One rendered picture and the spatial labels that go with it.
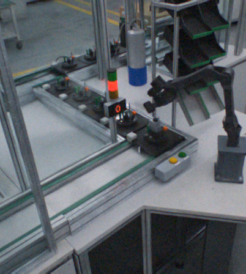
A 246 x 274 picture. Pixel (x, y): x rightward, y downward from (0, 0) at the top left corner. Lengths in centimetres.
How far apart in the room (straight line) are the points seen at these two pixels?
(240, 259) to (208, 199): 96
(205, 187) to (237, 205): 19
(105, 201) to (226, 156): 64
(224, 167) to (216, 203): 20
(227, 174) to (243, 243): 99
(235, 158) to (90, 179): 75
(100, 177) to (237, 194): 70
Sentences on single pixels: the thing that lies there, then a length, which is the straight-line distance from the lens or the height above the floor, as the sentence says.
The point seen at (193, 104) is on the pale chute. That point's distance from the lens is 210.
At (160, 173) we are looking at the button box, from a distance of 176.
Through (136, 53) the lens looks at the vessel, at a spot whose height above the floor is 114.
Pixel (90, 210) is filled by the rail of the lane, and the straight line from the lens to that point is 159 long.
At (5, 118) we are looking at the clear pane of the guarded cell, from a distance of 112.
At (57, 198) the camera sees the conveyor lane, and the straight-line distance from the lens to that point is 172.
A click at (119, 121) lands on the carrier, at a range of 210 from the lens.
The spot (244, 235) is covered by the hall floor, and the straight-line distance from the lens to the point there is 279.
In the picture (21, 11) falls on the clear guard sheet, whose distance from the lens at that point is 145.
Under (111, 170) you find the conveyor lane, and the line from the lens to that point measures 183.
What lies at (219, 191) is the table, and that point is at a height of 86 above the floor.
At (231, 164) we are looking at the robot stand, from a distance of 180.
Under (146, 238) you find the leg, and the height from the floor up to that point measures 57.
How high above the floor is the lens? 208
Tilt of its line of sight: 34 degrees down
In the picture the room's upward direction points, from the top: 4 degrees counter-clockwise
